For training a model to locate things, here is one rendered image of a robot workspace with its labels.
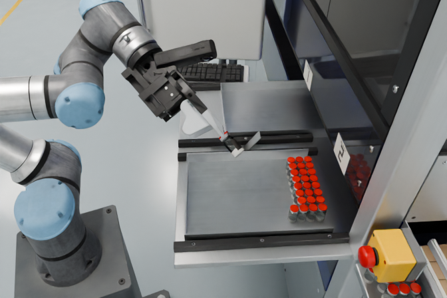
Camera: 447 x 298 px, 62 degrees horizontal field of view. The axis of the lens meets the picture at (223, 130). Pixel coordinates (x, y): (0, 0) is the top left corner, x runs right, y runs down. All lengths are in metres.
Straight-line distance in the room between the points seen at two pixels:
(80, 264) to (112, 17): 0.56
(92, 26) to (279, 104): 0.72
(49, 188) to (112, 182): 1.38
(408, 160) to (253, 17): 1.01
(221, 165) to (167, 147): 1.37
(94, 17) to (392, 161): 0.58
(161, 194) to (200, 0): 1.10
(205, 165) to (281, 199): 0.23
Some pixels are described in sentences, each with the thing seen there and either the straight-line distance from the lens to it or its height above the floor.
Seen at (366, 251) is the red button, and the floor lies 1.02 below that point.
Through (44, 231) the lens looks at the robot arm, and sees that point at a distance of 0.86.
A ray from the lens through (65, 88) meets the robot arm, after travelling 0.65.
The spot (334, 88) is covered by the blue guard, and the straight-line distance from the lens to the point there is 0.95.
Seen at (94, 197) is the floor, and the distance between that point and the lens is 2.22.
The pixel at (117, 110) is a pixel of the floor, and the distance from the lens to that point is 2.76.
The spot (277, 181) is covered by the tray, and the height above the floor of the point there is 0.88.
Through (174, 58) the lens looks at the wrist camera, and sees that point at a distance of 0.68.
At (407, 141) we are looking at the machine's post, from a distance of 0.66.
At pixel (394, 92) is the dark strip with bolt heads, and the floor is 1.28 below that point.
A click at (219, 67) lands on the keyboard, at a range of 1.54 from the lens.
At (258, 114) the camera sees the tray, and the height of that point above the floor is 0.88.
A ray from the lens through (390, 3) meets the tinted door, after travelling 0.73.
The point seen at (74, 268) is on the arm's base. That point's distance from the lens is 0.97.
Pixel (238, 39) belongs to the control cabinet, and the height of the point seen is 0.90.
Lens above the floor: 1.64
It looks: 41 degrees down
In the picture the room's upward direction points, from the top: straight up
